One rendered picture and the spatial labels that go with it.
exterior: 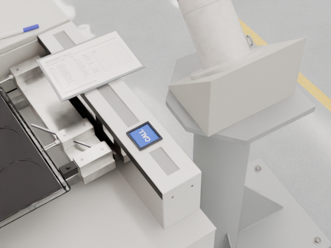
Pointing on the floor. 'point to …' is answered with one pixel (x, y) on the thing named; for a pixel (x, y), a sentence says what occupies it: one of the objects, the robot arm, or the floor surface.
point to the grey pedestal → (247, 176)
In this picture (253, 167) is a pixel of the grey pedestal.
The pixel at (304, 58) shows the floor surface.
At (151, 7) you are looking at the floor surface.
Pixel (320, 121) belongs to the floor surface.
